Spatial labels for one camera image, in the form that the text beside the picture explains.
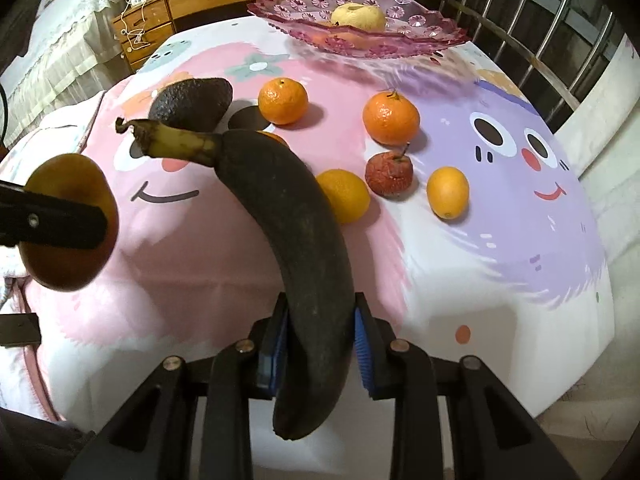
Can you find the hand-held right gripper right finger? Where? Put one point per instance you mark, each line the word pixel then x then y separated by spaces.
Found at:
pixel 362 355

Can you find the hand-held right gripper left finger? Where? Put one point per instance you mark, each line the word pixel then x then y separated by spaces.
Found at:
pixel 272 355

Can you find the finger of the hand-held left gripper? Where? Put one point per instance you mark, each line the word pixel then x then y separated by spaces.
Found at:
pixel 60 217

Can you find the red yellow apple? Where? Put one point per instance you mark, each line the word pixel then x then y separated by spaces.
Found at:
pixel 65 175

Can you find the blackened overripe banana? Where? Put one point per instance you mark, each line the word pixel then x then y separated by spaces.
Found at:
pixel 300 240

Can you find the round orange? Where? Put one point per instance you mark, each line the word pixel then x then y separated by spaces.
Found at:
pixel 274 137
pixel 282 101
pixel 350 195

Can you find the dark avocado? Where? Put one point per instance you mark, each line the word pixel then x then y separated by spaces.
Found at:
pixel 192 100

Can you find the shrivelled small red apple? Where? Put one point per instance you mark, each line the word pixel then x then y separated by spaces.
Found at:
pixel 389 174

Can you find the small oval orange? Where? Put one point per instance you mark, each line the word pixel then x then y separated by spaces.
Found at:
pixel 447 192

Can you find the large orange with stem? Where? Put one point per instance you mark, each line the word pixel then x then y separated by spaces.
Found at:
pixel 391 117

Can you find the pink glass fruit plate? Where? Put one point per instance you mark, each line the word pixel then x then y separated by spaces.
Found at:
pixel 420 25

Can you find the dark cloth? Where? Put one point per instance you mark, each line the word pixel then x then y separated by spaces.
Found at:
pixel 30 450

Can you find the cartoon printed tablecloth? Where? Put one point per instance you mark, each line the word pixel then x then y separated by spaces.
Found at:
pixel 500 285

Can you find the bed with white lace cover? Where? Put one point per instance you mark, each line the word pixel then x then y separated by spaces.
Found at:
pixel 60 35

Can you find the wooden desk with drawers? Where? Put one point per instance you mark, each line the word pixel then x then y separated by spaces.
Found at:
pixel 195 2

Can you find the metal railing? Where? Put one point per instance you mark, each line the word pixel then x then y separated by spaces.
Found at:
pixel 506 36

